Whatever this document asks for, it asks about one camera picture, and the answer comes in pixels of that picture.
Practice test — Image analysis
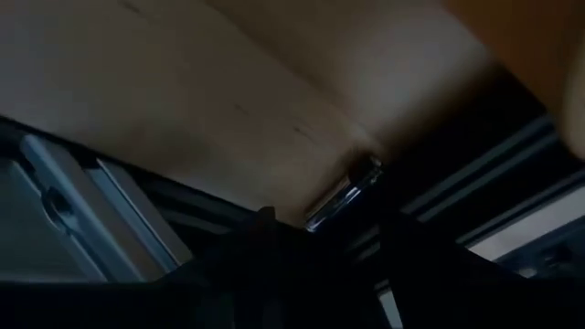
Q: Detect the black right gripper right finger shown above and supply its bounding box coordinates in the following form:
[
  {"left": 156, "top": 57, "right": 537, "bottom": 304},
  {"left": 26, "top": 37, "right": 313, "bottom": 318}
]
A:
[{"left": 380, "top": 212, "right": 585, "bottom": 329}]

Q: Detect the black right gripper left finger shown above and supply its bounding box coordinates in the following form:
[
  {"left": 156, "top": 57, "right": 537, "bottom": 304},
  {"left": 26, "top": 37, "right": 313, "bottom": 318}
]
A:
[{"left": 0, "top": 205, "right": 303, "bottom": 329}]

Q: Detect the silver AA battery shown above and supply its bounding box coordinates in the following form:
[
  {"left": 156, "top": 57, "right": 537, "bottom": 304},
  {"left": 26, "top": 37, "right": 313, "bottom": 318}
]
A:
[{"left": 303, "top": 154, "right": 385, "bottom": 234}]

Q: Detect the black aluminium table frame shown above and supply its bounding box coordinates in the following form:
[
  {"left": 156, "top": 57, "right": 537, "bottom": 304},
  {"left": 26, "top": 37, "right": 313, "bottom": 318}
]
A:
[{"left": 0, "top": 105, "right": 585, "bottom": 293}]

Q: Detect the teal plastic bin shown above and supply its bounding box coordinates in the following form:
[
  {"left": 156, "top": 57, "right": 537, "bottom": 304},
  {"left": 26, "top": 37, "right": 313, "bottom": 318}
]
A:
[{"left": 0, "top": 131, "right": 194, "bottom": 283}]

